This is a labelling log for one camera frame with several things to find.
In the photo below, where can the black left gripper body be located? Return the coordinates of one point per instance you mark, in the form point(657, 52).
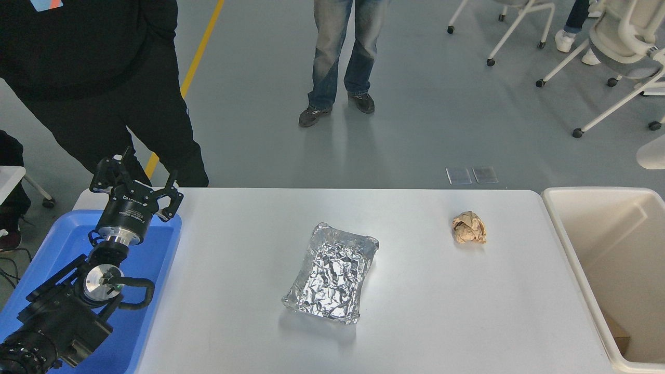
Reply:
point(130, 210)

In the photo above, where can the white paper cup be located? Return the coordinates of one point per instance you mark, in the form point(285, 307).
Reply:
point(653, 153)

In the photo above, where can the blue plastic tray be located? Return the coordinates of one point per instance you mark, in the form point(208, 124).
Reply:
point(150, 259)

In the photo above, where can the white wheeled side table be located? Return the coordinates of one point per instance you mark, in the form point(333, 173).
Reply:
point(9, 182)

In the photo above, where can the person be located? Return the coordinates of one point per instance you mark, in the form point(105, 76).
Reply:
point(8, 213)
point(330, 57)
point(78, 62)
point(574, 21)

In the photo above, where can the crinkled foil tray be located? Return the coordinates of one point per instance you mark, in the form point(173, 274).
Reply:
point(332, 272)

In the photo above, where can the clear floor plate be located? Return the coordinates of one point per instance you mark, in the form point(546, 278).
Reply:
point(485, 175)
point(459, 176)

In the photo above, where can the crumpled tan paper ball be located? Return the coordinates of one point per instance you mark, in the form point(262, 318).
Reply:
point(469, 227)

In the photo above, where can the white wheeled office chair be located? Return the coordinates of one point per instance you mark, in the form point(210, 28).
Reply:
point(621, 36)
point(517, 26)

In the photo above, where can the large pale plastic bin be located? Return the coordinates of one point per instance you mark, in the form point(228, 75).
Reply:
point(613, 244)

